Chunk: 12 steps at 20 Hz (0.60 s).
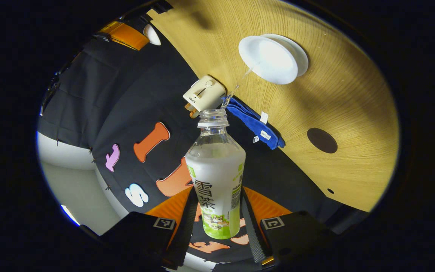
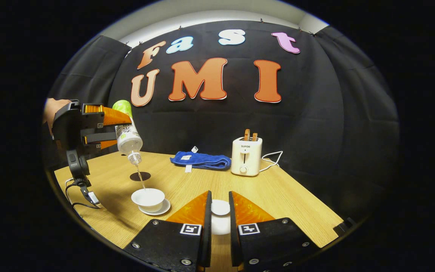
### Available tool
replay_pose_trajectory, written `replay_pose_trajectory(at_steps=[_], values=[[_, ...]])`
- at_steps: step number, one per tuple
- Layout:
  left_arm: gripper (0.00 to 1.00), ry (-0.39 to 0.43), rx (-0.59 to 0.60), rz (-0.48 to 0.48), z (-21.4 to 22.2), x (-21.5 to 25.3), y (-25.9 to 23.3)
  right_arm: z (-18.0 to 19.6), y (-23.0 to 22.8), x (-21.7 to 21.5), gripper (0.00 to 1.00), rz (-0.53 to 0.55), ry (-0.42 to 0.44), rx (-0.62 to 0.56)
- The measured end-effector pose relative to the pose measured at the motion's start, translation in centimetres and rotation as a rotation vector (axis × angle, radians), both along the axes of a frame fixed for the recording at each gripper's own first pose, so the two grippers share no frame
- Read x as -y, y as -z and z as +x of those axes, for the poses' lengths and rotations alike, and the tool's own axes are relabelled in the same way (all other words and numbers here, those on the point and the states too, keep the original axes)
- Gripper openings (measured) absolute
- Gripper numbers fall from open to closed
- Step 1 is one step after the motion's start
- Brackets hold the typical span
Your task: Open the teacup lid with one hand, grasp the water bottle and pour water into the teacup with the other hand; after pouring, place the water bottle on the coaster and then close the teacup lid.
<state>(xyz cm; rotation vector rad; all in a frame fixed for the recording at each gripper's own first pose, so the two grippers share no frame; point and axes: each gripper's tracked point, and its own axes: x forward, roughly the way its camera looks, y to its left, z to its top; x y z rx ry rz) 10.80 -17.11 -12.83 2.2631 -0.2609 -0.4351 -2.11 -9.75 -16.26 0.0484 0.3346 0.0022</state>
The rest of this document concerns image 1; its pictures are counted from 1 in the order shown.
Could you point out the blue folded towel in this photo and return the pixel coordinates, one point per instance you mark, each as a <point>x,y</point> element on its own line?
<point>255,122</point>

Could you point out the white teacup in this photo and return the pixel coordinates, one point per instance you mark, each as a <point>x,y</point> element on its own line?
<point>268,60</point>

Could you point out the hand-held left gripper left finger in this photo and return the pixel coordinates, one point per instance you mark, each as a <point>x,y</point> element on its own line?
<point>187,226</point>

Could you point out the dark round coaster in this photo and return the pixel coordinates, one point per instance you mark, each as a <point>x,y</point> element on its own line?
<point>322,140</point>

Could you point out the white saucer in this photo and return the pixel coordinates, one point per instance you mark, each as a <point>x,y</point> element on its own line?
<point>301,56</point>

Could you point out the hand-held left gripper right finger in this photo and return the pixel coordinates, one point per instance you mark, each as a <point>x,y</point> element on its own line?
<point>250,226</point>

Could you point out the clear green-label water bottle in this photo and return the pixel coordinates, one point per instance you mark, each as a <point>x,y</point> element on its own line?
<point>215,177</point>

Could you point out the brown toast slice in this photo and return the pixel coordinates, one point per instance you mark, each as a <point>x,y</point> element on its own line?
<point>194,113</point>
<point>188,107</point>

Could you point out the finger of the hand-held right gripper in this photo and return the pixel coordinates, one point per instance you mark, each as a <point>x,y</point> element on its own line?
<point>125,34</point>
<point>162,5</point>

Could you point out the ceiling light panel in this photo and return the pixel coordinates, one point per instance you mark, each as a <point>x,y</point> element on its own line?
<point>70,215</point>

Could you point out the cream toaster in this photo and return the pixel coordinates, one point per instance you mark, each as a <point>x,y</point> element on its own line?
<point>206,92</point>

